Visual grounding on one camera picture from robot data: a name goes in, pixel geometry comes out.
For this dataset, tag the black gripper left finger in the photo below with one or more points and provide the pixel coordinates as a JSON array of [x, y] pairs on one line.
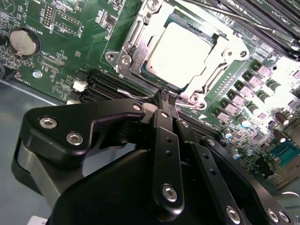
[[75, 126]]

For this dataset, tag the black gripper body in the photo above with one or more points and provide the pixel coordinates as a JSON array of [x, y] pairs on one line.
[[112, 187]]

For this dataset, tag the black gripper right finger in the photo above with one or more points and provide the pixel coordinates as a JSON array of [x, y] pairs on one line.
[[225, 178]]

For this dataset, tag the metal socket cover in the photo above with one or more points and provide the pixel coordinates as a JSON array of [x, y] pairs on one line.
[[138, 55]]

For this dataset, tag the silver CPU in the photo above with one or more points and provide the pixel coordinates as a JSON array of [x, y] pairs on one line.
[[180, 51]]

